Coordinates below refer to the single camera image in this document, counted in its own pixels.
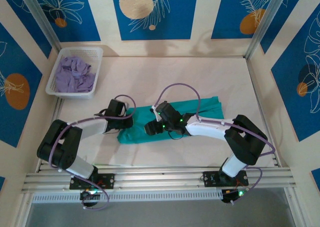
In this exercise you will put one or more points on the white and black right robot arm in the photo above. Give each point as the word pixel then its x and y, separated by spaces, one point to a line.
pixel 245 142

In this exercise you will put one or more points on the aluminium corner post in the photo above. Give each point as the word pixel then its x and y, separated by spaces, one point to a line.
pixel 45 22
pixel 265 22

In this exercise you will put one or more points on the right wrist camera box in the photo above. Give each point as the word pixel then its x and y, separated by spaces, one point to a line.
pixel 154 112

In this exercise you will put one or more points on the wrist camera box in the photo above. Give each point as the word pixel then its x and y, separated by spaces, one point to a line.
pixel 126 105
pixel 154 112

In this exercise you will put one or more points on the white plastic basket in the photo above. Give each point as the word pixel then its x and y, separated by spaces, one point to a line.
pixel 75 95

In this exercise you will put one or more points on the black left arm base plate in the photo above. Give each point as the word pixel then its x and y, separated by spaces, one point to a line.
pixel 107 180

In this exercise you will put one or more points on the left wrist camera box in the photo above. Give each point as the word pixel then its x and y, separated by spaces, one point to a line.
pixel 126 105

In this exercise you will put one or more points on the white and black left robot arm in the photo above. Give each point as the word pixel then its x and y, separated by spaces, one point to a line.
pixel 62 147

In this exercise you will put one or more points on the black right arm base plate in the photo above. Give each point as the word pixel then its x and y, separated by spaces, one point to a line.
pixel 211 179

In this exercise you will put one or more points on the black right controller board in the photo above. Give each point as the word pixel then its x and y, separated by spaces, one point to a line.
pixel 232 196

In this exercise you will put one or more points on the black left controller board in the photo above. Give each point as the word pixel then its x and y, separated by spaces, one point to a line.
pixel 87 195

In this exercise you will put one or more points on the black controller board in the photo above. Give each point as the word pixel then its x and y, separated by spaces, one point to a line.
pixel 232 196
pixel 87 195

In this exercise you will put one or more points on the purple t-shirt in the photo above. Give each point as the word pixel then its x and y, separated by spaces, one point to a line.
pixel 72 77

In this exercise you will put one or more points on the teal t-shirt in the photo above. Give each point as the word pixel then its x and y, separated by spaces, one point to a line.
pixel 205 107

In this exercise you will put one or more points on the white table cover cloth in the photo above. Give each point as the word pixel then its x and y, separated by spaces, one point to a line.
pixel 175 72

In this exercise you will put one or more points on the aluminium mounting rail frame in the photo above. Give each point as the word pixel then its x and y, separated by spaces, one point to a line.
pixel 162 179

